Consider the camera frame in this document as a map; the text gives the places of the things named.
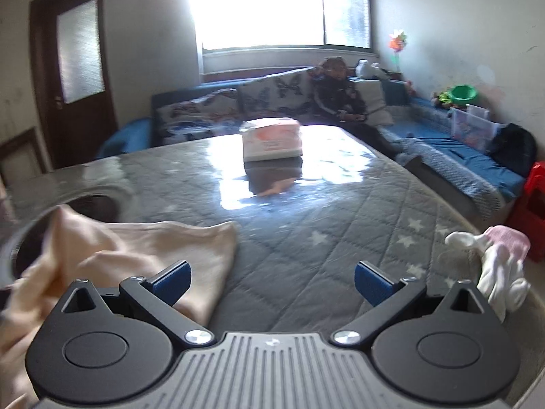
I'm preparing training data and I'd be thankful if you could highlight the dark wooden door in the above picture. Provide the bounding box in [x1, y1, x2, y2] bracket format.
[30, 0, 118, 171]

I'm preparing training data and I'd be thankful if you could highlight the window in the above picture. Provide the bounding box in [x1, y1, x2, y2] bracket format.
[187, 0, 379, 56]

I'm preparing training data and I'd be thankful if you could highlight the blue corner sofa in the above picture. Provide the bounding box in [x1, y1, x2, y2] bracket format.
[96, 66, 529, 222]

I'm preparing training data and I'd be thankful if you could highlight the built-in round hotpot cooker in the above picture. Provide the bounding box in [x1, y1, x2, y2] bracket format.
[0, 181, 135, 290]

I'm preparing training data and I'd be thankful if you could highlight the clear plastic storage box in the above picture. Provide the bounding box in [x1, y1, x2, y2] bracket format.
[447, 104, 505, 154]

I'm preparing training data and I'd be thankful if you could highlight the white small garment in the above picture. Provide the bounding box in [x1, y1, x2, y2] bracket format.
[445, 231, 531, 322]

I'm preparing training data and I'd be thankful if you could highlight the pink small garment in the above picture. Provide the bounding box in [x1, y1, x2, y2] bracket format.
[483, 226, 531, 265]

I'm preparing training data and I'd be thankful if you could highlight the cream long-sleeve top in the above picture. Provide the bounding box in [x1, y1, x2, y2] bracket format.
[0, 204, 239, 409]

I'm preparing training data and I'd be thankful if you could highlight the white sofa cushion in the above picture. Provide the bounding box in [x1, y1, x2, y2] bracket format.
[355, 79, 394, 126]

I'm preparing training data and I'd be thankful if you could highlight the butterfly print sofa cushion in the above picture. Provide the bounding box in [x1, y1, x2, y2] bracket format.
[236, 68, 318, 122]
[155, 89, 239, 146]

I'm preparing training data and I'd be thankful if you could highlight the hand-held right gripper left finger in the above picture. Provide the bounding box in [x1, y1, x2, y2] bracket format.
[51, 260, 215, 347]

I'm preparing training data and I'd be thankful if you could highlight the pink and white tissue pack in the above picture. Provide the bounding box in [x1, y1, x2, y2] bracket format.
[242, 117, 304, 163]

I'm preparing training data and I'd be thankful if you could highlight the green plastic basin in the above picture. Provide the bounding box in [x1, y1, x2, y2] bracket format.
[449, 84, 480, 105]

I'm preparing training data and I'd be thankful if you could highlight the colourful pinwheel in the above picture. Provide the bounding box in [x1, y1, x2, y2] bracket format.
[387, 30, 409, 73]

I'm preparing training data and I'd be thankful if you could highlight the black bag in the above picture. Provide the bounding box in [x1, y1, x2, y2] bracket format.
[487, 123, 537, 177]

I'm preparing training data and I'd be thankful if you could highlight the white plush toy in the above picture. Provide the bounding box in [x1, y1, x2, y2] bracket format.
[355, 59, 390, 81]

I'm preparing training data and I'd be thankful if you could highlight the red plastic stool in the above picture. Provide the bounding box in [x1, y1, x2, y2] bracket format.
[509, 161, 545, 262]

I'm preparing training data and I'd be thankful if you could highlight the grey knitted sofa throw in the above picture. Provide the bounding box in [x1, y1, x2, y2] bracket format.
[396, 136, 518, 218]

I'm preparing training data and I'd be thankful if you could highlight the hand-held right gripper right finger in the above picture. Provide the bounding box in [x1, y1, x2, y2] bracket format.
[333, 261, 497, 347]

